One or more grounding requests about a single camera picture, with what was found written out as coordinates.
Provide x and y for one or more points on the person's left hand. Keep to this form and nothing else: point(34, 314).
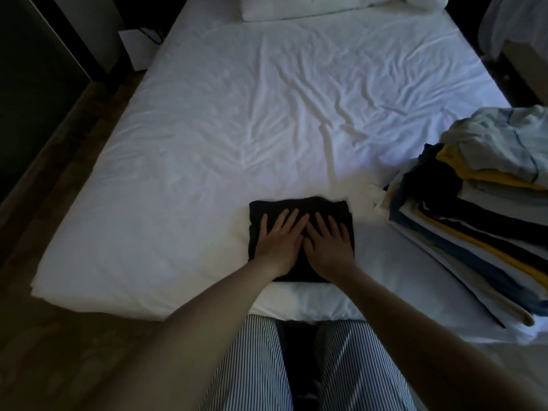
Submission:
point(278, 246)

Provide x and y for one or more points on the person's right hand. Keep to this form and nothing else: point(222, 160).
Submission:
point(327, 256)

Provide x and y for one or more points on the person's right middle finger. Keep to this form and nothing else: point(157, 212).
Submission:
point(333, 230)

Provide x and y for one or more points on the person's right thumb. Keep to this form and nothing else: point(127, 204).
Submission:
point(308, 249)

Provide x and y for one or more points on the person's left little finger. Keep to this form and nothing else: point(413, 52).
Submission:
point(262, 226)

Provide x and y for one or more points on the person's left middle finger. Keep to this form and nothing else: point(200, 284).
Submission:
point(292, 221)

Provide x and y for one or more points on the black garment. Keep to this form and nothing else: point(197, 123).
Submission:
point(265, 205)

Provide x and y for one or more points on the person's left forearm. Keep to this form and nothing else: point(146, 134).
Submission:
point(201, 333)

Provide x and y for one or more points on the person's right forearm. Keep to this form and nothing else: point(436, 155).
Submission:
point(419, 338)

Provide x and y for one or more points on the bed with white sheet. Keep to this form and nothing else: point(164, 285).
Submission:
point(257, 115)

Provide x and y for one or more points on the striped trousers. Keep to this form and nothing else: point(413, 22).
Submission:
point(355, 368)

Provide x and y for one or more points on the stack of folded clothes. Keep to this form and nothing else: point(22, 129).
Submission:
point(483, 209)

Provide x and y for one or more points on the white pillow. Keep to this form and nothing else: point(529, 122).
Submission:
point(325, 6)

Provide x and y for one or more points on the dark wardrobe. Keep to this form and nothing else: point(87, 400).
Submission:
point(30, 102)

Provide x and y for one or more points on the white cloth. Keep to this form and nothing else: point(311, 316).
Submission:
point(513, 21)

